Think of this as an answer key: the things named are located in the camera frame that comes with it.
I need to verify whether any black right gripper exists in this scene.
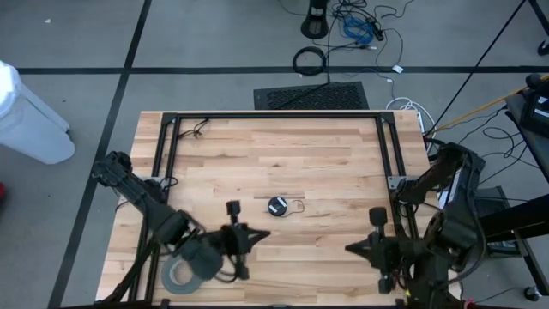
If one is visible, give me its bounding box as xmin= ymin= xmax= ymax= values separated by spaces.
xmin=344 ymin=206 xmax=407 ymax=295

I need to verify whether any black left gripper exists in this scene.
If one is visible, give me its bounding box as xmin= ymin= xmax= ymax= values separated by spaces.
xmin=216 ymin=199 xmax=272 ymax=282

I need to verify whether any black plastic cord spool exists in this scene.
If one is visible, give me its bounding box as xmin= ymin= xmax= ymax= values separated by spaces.
xmin=267 ymin=196 xmax=289 ymax=217

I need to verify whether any thin black cord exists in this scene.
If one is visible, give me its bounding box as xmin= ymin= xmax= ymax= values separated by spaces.
xmin=281 ymin=198 xmax=306 ymax=218

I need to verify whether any white power strip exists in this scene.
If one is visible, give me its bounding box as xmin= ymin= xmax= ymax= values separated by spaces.
xmin=412 ymin=107 xmax=429 ymax=135

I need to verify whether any black floor grate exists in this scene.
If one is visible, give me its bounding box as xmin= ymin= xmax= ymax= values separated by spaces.
xmin=253 ymin=81 xmax=371 ymax=111

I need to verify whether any black equipment cart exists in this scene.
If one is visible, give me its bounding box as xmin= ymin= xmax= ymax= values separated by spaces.
xmin=471 ymin=72 xmax=549 ymax=302

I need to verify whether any black power adapter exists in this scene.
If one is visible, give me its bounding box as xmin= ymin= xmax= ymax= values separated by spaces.
xmin=367 ymin=17 xmax=386 ymax=43

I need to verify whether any black stand base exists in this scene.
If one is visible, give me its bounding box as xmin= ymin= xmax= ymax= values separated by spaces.
xmin=299 ymin=0 xmax=331 ymax=40

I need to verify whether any white trash bin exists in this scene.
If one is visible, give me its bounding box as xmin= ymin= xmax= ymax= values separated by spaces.
xmin=0 ymin=59 xmax=76 ymax=166

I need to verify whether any grey duct tape roll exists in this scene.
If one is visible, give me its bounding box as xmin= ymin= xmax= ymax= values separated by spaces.
xmin=160 ymin=252 xmax=208 ymax=296

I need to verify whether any short black cable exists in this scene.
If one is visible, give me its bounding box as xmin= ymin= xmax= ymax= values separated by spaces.
xmin=177 ymin=117 xmax=212 ymax=141

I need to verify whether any black aluminium table frame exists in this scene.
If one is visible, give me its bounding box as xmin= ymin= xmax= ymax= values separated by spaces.
xmin=96 ymin=110 xmax=462 ymax=309

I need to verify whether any white cable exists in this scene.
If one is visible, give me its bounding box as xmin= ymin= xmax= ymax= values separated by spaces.
xmin=384 ymin=96 xmax=430 ymax=113

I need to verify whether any black coiled cable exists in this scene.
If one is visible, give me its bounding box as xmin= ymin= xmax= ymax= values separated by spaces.
xmin=292 ymin=45 xmax=329 ymax=77

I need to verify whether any yellow cable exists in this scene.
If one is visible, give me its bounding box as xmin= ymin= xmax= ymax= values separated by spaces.
xmin=426 ymin=73 xmax=549 ymax=135

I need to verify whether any blue cable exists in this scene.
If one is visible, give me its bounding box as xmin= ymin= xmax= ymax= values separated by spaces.
xmin=341 ymin=15 xmax=376 ymax=45

